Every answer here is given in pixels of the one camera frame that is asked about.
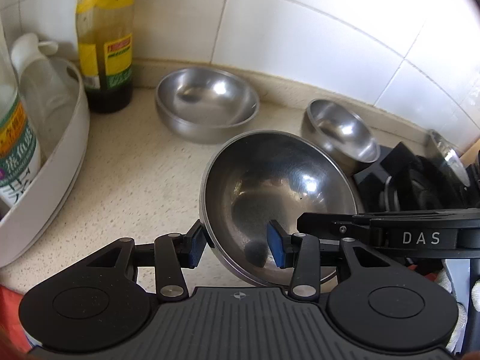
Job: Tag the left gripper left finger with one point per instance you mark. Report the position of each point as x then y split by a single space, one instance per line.
173 253

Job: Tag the white rotating spice rack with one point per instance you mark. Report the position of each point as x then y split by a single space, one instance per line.
24 224

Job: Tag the white cap clear bottle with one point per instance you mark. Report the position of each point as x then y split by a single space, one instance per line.
49 96

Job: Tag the steel bowl on stove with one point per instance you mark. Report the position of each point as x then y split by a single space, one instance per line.
442 154

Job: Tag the purple label clear bottle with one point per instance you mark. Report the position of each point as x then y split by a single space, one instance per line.
20 153

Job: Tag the yellow green label sauce bottle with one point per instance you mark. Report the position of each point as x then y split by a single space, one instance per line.
104 30

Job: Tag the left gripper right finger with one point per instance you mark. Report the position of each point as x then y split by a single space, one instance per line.
298 251

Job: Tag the black gas stove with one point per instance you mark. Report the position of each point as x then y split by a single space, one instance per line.
402 181

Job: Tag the large steel bowl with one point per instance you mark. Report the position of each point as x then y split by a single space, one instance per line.
259 176

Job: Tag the small steel bowl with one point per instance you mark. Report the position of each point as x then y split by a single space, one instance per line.
342 134

